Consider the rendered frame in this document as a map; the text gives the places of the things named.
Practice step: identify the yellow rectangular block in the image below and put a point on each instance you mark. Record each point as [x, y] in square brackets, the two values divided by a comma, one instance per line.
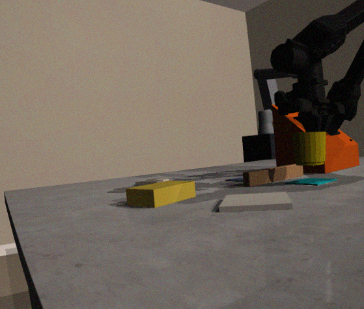
[158, 194]

